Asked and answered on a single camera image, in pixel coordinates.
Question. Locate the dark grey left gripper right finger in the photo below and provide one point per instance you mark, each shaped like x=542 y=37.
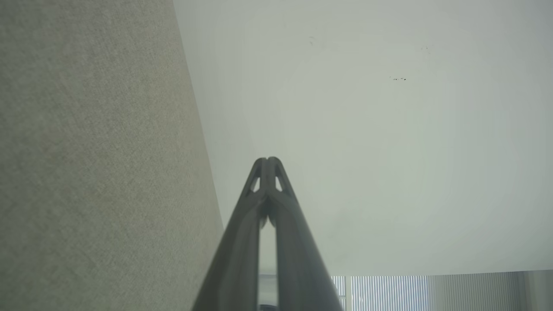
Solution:
x=298 y=259

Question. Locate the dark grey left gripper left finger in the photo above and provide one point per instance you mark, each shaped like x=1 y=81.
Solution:
x=235 y=259

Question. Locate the white vertical window blinds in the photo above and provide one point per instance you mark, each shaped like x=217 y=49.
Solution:
x=389 y=293

